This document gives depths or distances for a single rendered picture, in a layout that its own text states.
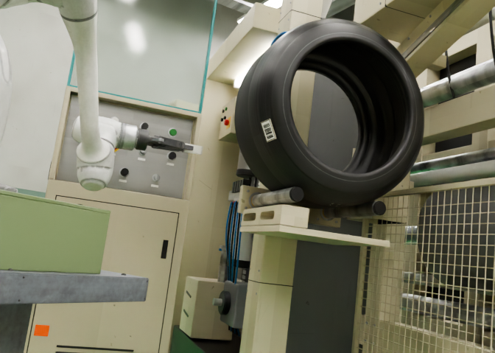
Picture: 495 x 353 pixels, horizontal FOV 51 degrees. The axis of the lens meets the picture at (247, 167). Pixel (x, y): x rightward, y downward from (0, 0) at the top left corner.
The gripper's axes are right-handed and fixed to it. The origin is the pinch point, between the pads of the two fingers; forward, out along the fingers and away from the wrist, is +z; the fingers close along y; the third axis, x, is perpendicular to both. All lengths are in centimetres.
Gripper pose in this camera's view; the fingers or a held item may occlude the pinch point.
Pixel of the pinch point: (192, 149)
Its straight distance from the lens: 186.7
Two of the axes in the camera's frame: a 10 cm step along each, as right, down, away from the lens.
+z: 9.4, 1.7, 3.0
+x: -1.2, 9.8, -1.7
